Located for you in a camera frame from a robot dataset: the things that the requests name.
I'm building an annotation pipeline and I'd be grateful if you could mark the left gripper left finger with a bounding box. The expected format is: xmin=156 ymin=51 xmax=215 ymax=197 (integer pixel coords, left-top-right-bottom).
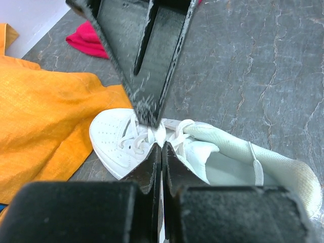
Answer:
xmin=1 ymin=144 xmax=161 ymax=242

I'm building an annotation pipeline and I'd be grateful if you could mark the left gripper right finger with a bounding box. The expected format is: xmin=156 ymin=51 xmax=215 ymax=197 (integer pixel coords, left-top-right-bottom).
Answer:
xmin=161 ymin=143 xmax=316 ymax=242

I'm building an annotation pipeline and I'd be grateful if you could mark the red folded cloth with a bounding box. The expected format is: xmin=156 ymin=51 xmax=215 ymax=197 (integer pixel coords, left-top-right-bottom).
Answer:
xmin=65 ymin=0 xmax=203 ymax=60

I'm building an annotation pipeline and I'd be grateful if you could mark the white sneaker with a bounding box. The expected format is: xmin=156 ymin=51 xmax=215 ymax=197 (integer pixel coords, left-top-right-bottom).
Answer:
xmin=89 ymin=108 xmax=322 ymax=218

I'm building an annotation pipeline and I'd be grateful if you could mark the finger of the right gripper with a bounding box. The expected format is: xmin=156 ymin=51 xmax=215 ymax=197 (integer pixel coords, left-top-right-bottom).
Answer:
xmin=67 ymin=0 xmax=197 ymax=128

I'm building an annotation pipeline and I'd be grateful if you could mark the orange Mickey Mouse pillow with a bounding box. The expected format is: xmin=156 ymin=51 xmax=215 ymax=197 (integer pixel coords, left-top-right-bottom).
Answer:
xmin=1 ymin=23 xmax=131 ymax=215

